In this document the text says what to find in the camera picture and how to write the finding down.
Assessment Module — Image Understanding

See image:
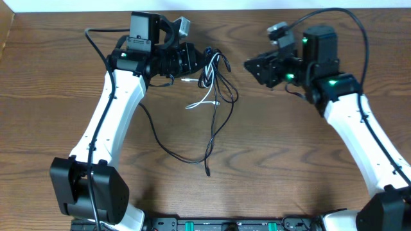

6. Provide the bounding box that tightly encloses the white cable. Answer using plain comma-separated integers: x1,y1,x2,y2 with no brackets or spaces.
180,52,221,110

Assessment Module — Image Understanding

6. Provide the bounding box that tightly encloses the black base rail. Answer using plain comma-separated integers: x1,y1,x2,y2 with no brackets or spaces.
70,210,325,231

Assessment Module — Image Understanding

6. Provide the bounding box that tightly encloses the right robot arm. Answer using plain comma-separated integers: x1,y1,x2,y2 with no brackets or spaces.
244,22,410,230

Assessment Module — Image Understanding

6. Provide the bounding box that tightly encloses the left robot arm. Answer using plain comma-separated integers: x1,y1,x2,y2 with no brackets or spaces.
49,12,205,230

